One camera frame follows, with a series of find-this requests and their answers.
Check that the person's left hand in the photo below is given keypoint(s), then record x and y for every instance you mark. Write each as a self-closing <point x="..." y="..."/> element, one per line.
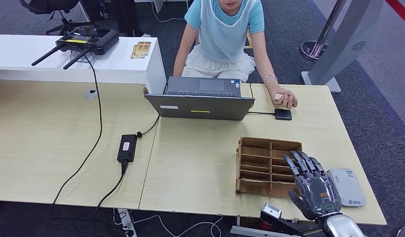
<point x="287" y="100"/>

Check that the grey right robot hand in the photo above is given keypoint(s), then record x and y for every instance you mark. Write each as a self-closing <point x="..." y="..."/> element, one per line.
<point x="316" y="193"/>

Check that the yellow autumn hotel card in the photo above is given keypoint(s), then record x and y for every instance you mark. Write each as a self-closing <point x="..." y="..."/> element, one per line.
<point x="138" y="53"/>
<point x="145" y="45"/>
<point x="279" y="96"/>

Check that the person's left forearm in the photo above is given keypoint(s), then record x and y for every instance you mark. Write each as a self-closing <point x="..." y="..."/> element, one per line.
<point x="264" y="63"/>

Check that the person's right forearm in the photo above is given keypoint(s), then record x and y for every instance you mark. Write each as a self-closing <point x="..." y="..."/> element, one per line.
<point x="182" y="63"/>

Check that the white card reader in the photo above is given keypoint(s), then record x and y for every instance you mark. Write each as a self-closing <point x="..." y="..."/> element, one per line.
<point x="347" y="188"/>

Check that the brown wooden card organizer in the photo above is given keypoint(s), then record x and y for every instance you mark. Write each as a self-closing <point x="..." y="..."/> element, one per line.
<point x="254" y="163"/>

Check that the person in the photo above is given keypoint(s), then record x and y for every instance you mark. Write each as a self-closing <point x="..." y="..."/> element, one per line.
<point x="222" y="36"/>
<point x="127" y="16"/>

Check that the small black square device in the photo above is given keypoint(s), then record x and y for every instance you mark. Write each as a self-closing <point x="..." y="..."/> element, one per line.
<point x="283" y="114"/>

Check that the yellow floor tape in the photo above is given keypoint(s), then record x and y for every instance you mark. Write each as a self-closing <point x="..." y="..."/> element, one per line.
<point x="249" y="41"/>

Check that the white metal desk leg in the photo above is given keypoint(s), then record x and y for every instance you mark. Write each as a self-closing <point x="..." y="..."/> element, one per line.
<point x="244" y="232"/>

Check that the grey laptop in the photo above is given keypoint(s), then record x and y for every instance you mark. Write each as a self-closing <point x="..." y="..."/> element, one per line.
<point x="202" y="106"/>

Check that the grey kiosk stand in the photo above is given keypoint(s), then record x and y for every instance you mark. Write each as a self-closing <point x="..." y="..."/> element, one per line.
<point x="349" y="36"/>

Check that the black power adapter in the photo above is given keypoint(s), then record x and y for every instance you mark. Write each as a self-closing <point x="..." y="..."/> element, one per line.
<point x="126" y="148"/>

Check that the white counter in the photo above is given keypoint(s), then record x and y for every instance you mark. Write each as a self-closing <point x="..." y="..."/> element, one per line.
<point x="107" y="65"/>

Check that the white power strip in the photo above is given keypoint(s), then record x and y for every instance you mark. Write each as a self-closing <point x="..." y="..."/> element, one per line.
<point x="127" y="224"/>

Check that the white round desk grommet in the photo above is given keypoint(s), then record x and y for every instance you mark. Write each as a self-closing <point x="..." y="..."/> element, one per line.
<point x="91" y="94"/>

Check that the black remote controller with antennas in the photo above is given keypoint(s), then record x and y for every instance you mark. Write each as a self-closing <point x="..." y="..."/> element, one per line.
<point x="88" y="39"/>

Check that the black office chair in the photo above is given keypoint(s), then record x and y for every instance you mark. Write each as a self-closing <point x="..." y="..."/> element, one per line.
<point x="52" y="6"/>

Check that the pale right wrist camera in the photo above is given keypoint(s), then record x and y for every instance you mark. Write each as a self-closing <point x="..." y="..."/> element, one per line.
<point x="271" y="211"/>

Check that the silver stanchion post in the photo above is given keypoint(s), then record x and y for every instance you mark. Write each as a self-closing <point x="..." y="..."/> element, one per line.
<point x="311" y="49"/>

